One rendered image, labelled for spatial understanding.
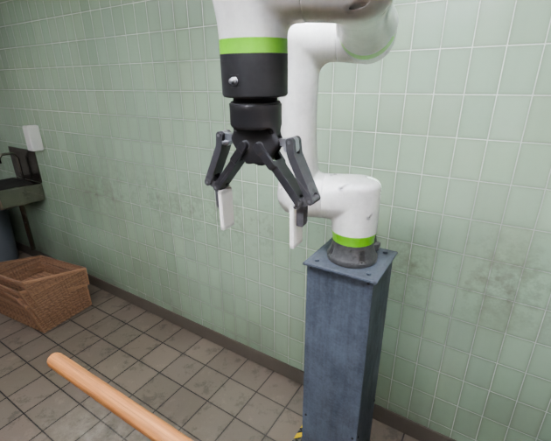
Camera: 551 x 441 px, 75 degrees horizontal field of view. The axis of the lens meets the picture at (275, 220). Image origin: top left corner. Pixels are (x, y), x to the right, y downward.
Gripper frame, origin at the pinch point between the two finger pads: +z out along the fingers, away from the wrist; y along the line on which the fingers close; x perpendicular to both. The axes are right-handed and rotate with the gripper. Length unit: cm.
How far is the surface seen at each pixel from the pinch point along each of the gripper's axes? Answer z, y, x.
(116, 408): 26.3, 13.8, 22.5
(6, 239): 127, 365, -85
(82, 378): 26.1, 24.2, 21.9
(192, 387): 150, 96, -62
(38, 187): 68, 304, -100
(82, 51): -37, 209, -107
